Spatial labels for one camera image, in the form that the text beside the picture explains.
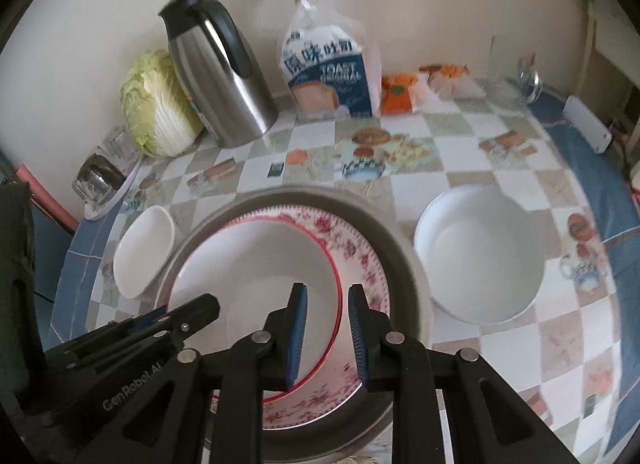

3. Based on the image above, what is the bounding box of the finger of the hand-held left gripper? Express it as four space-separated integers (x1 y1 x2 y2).
45 294 222 370
65 309 173 345

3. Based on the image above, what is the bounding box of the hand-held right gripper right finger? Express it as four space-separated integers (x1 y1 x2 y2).
347 284 571 464

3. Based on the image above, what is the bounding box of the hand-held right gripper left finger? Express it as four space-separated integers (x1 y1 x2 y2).
80 283 308 464

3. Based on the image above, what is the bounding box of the small white plate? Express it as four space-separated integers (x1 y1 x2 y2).
113 205 176 301

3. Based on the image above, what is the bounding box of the strawberry print bowl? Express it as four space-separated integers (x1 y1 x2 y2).
167 218 343 404

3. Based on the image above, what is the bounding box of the pink floral plate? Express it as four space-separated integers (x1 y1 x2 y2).
162 206 391 430

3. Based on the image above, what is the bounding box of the stainless steel basin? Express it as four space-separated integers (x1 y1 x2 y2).
155 184 435 460

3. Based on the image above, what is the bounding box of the white square bowl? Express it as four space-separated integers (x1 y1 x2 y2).
414 186 546 325

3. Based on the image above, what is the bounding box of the clear drinking glass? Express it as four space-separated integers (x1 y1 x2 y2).
102 126 143 165
72 169 111 205

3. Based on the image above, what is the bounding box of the white oval tray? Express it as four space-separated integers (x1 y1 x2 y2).
82 154 143 221

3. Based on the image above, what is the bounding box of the brown glass cup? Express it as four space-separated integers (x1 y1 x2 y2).
85 154 126 185

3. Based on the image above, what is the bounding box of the napa cabbage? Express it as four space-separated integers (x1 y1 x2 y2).
120 48 205 159

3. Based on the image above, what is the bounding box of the stainless steel thermos jug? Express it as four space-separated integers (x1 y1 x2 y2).
159 0 279 149

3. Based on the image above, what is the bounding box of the toast bread bag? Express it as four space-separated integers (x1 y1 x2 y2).
250 0 383 119

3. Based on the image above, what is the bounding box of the clear orange snack packet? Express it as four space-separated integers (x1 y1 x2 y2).
419 64 484 100

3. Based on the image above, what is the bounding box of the tall clear glass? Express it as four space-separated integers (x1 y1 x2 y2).
486 34 526 104

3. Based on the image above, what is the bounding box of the glass mug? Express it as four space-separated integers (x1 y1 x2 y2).
517 56 547 104

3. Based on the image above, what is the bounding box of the white plastic box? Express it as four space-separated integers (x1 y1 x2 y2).
562 96 613 153

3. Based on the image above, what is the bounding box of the pale wooden frame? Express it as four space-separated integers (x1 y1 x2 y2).
582 0 640 94

